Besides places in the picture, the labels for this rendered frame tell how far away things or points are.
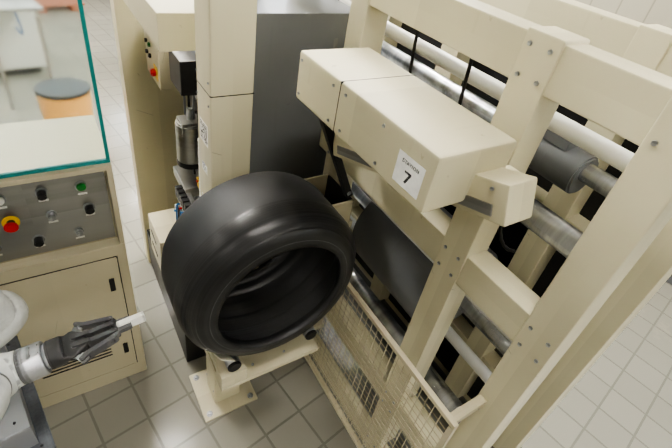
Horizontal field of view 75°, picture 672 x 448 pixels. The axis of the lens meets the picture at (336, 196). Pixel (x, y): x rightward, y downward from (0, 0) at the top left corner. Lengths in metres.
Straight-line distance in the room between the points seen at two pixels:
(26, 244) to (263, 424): 1.34
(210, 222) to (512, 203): 0.75
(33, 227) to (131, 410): 1.07
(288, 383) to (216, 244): 1.50
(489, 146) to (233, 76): 0.71
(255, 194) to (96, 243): 0.91
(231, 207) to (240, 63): 0.40
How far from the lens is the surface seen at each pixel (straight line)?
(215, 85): 1.29
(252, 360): 1.67
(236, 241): 1.15
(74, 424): 2.58
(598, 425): 3.10
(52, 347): 1.36
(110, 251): 1.97
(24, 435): 1.76
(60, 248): 1.98
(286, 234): 1.16
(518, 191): 1.01
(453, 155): 0.94
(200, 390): 2.53
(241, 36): 1.27
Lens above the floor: 2.21
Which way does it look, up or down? 36 degrees down
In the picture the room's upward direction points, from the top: 11 degrees clockwise
